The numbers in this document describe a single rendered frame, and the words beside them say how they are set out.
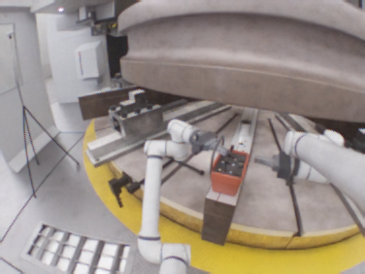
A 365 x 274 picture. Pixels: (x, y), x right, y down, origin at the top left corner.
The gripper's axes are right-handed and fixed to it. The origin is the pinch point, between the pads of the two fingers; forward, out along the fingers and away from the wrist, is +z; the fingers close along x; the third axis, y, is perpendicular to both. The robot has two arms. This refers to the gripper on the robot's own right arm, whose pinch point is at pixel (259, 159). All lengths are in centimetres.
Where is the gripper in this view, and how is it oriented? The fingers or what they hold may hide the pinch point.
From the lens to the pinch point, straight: 77.7
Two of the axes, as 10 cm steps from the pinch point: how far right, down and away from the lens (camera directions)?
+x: -4.2, 4.5, -7.8
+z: -9.1, -1.9, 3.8
